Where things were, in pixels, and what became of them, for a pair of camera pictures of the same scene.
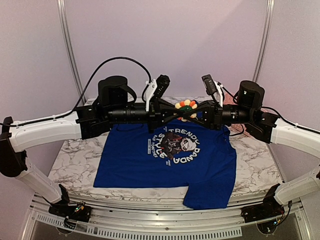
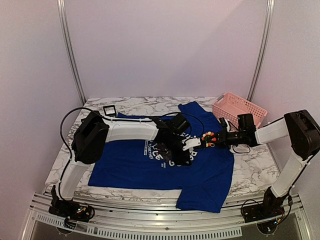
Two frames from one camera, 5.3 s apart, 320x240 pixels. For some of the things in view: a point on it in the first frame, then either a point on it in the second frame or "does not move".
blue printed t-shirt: x=201 y=159 does not move
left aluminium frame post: x=69 y=50 does not move
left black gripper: x=157 y=116 -> x=181 y=159
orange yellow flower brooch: x=187 y=105 -> x=208 y=137
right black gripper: x=216 y=113 -> x=219 y=136
